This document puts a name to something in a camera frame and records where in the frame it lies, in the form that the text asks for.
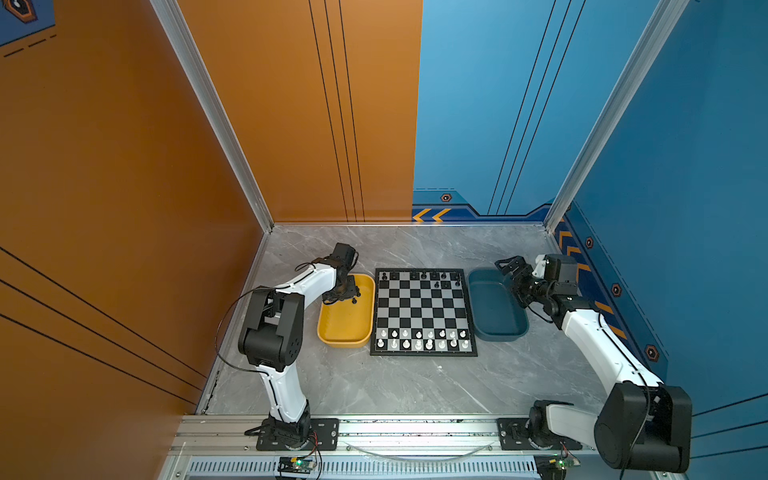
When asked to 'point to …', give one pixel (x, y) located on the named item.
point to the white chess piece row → (420, 342)
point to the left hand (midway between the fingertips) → (344, 290)
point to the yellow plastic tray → (344, 324)
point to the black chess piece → (459, 280)
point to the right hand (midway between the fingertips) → (498, 272)
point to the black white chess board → (421, 312)
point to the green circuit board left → (295, 464)
